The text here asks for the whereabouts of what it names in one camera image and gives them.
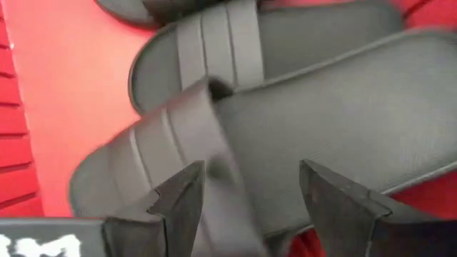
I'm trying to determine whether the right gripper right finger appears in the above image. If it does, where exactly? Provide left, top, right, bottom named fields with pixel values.
left=298, top=158, right=457, bottom=257

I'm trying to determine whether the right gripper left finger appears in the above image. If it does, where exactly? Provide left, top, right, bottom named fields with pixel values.
left=101, top=159, right=207, bottom=257

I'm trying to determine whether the black slide sandal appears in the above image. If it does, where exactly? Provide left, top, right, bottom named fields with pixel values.
left=69, top=28, right=457, bottom=257
left=128, top=0, right=406, bottom=116
left=94, top=0, right=258, bottom=30

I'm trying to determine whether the red plastic bin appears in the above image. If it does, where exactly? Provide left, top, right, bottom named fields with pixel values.
left=0, top=0, right=457, bottom=257

